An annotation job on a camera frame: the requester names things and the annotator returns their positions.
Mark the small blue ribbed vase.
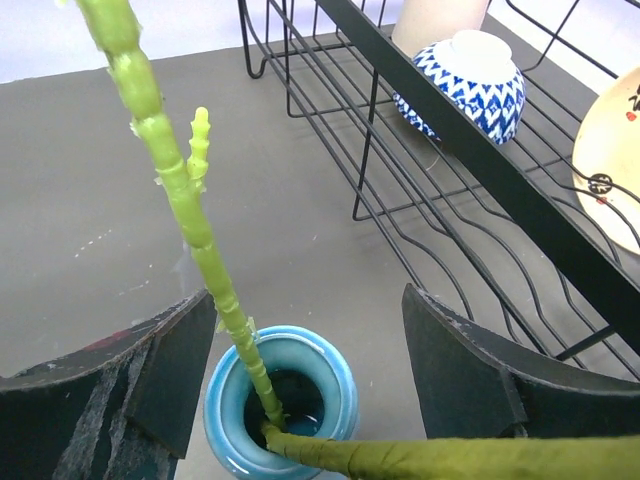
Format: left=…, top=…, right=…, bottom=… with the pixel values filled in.
left=203, top=325, right=360, bottom=479

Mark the beige paper cup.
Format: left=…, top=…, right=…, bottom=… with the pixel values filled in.
left=391, top=0, right=490, bottom=58

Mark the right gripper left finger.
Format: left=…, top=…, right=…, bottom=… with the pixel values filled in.
left=1, top=290, right=217, bottom=479

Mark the blue white patterned bowl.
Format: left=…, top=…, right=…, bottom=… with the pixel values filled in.
left=412, top=30, right=526, bottom=145

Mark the black wire dish basket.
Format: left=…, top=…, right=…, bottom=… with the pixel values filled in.
left=238, top=1, right=639, bottom=381

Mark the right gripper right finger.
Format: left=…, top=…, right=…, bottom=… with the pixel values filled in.
left=401, top=284, right=639, bottom=439

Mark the large pink peony stem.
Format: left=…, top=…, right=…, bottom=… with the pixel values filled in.
left=77, top=1, right=285, bottom=428

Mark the yellow ceramic plate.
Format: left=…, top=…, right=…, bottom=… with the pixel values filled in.
left=572, top=68, right=639, bottom=254

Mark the orange rose stem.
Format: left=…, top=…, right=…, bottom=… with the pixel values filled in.
left=261, top=421, right=639, bottom=480

